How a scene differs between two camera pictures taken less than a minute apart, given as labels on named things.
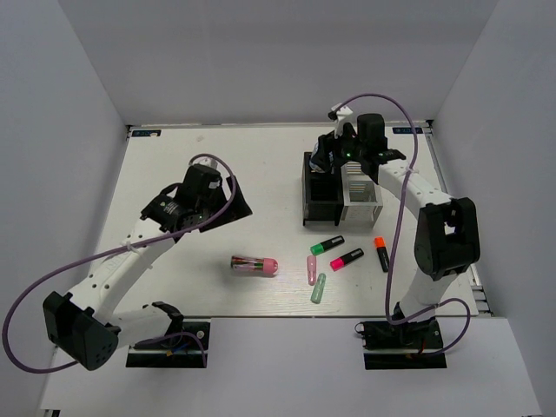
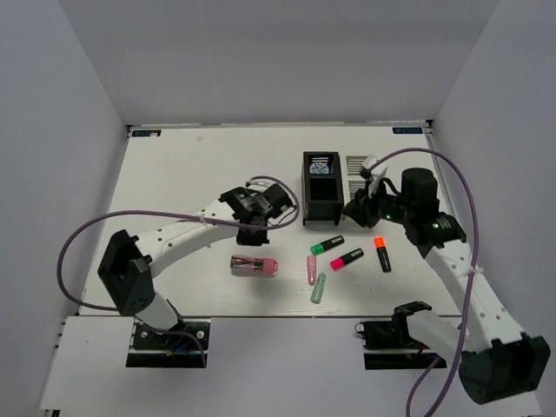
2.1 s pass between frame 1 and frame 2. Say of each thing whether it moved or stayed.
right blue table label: stayed
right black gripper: moved
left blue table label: stayed
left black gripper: moved
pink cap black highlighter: stayed
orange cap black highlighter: stayed
